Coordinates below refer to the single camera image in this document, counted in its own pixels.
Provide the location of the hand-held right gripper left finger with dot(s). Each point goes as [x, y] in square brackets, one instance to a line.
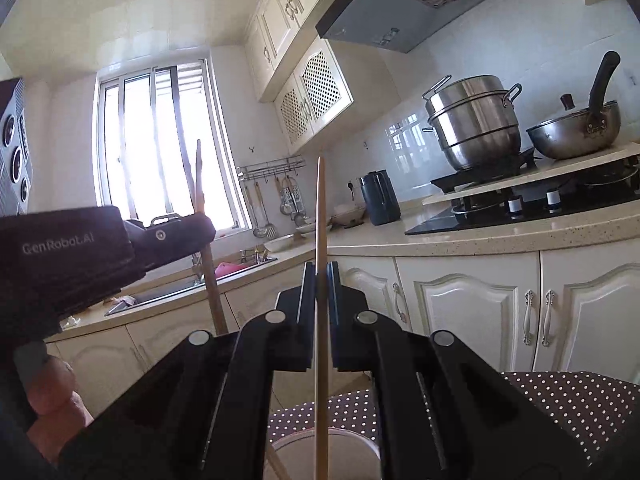
[310, 305]

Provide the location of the wok lid with knob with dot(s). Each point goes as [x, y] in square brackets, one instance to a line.
[567, 102]

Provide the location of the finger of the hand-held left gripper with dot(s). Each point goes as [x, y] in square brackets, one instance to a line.
[172, 217]
[190, 237]

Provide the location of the black glass gas stove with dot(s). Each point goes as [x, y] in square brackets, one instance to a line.
[450, 222]

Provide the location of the pink cup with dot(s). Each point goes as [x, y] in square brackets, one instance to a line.
[345, 452]

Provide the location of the stainless steel steamer pot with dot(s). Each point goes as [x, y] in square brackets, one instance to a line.
[475, 125]

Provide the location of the metal faucet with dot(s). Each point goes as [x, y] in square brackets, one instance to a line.
[196, 262]

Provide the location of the black induction cooker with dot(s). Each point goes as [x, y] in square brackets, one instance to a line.
[480, 177]

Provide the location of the dark electric kettle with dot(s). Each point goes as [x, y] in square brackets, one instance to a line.
[380, 200]

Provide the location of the beige stone slab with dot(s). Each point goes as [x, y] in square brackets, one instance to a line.
[575, 167]

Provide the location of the cream kitchen base cabinets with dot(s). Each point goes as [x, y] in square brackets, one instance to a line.
[465, 300]

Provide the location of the metal utensil rack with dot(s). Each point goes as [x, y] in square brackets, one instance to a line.
[272, 166]

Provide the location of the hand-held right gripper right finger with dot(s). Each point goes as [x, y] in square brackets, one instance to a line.
[334, 305]

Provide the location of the round polka-dot table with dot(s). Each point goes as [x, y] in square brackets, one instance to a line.
[550, 410]

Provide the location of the white bowl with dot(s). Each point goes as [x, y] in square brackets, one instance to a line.
[279, 243]
[347, 216]

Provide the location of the person's left hand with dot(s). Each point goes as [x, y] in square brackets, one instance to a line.
[55, 390]

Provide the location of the stainless steel sink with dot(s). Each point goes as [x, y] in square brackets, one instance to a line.
[165, 290]

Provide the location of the hanging metal spoon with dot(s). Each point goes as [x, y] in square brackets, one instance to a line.
[286, 200]

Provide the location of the cream wall cabinet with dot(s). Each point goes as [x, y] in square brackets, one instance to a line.
[280, 15]

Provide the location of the grey range hood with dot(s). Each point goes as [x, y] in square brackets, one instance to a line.
[380, 5]

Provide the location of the lattice door wall cabinet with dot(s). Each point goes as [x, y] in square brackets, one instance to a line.
[320, 90]

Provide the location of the hanging kitchen tool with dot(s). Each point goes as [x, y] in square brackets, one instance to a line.
[298, 210]

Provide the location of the metal ladle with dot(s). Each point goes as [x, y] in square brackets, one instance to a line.
[258, 232]

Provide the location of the slotted metal spatula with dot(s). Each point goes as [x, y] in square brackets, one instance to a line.
[270, 230]

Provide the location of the kitchen window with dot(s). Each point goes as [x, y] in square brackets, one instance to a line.
[145, 160]

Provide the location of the white plate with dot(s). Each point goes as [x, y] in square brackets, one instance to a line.
[306, 230]

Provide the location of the black wall plug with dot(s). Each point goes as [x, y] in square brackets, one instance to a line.
[351, 187]

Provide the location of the light wooden chopstick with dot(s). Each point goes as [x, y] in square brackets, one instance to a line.
[320, 210]
[277, 460]

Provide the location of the pink basin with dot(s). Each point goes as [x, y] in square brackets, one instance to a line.
[231, 269]

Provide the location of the brown wooden chopstick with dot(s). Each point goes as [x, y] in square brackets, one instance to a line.
[212, 290]

